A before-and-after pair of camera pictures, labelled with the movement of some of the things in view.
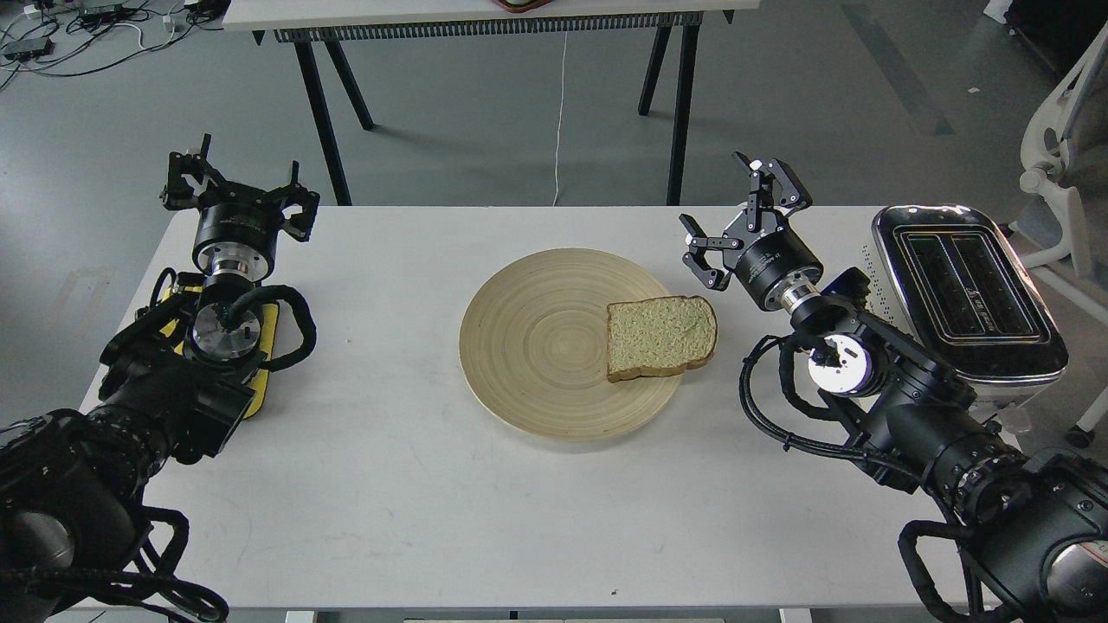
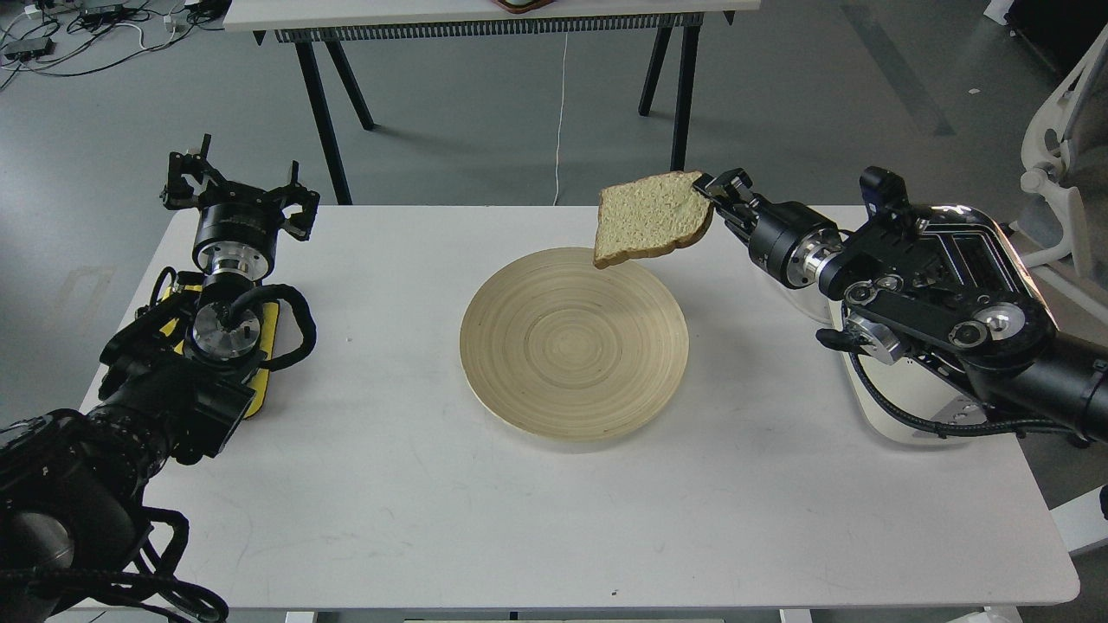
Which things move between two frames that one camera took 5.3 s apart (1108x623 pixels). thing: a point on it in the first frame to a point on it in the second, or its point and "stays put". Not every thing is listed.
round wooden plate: [534, 353] stays put
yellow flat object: [260, 401] stays put
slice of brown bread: [660, 336] to [650, 215]
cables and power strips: [68, 37] stays put
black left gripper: [237, 233] stays put
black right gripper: [771, 260] to [786, 240]
